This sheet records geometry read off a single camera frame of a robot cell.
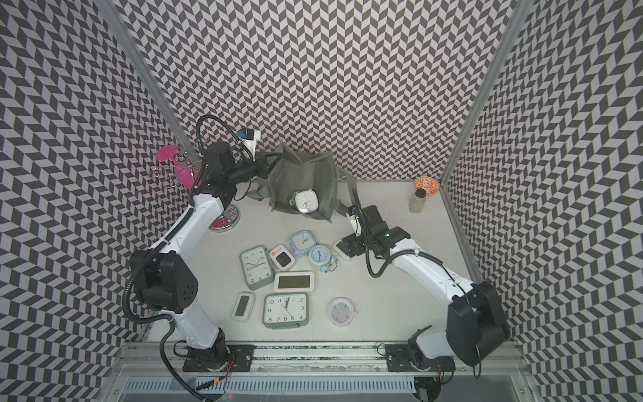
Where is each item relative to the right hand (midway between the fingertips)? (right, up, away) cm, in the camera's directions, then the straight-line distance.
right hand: (359, 241), depth 85 cm
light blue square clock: (-21, -2, +11) cm, 24 cm away
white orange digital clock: (-28, -7, +6) cm, 29 cm away
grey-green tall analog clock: (-36, -10, +4) cm, 38 cm away
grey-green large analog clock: (-24, -22, -5) cm, 33 cm away
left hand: (-25, +28, -6) cm, 38 cm away
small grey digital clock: (-38, -20, -4) cm, 43 cm away
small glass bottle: (+26, +13, +17) cm, 34 cm away
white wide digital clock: (-22, -14, 0) cm, 26 cm away
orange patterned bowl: (+35, +21, +27) cm, 49 cm away
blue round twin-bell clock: (-14, -6, +7) cm, 16 cm away
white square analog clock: (-20, +14, +14) cm, 28 cm away
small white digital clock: (-6, -6, +9) cm, 12 cm away
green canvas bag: (-19, +21, +21) cm, 35 cm away
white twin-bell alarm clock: (-26, +15, +20) cm, 36 cm away
